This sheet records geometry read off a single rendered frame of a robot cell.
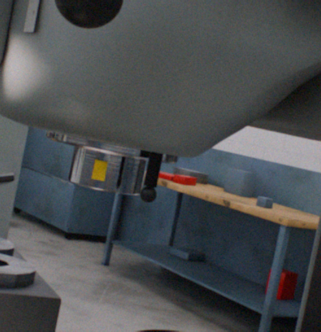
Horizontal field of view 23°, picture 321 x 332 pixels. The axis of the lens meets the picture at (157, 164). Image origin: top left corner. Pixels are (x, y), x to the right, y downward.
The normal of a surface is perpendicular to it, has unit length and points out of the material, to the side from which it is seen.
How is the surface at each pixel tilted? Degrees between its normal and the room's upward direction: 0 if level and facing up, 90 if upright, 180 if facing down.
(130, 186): 90
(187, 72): 118
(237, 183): 90
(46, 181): 90
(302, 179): 90
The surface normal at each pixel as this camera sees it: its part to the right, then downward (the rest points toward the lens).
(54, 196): -0.81, -0.13
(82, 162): -0.64, -0.09
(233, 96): 0.40, 0.59
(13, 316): 0.37, 0.12
